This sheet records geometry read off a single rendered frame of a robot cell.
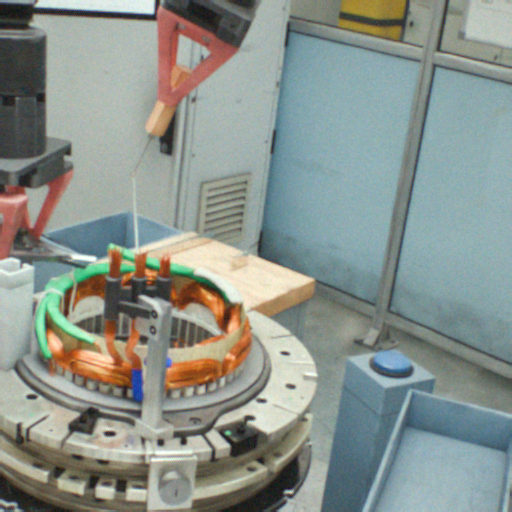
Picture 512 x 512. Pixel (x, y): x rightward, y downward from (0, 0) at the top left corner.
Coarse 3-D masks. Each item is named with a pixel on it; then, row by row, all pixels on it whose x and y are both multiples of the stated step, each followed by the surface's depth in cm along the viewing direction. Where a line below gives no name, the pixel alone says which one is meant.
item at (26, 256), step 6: (12, 252) 86; (18, 252) 86; (24, 252) 86; (30, 252) 86; (36, 252) 86; (42, 252) 86; (48, 252) 87; (18, 258) 86; (24, 258) 86; (30, 258) 86; (36, 258) 86; (42, 258) 86; (48, 258) 86; (54, 258) 86
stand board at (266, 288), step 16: (176, 240) 124; (176, 256) 119; (192, 256) 119; (208, 256) 120; (224, 256) 120; (224, 272) 116; (240, 272) 116; (256, 272) 117; (272, 272) 117; (288, 272) 118; (240, 288) 112; (256, 288) 112; (272, 288) 113; (288, 288) 113; (304, 288) 115; (256, 304) 108; (272, 304) 110; (288, 304) 113
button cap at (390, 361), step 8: (384, 352) 105; (392, 352) 105; (376, 360) 104; (384, 360) 103; (392, 360) 104; (400, 360) 104; (408, 360) 104; (384, 368) 103; (392, 368) 102; (400, 368) 103; (408, 368) 103
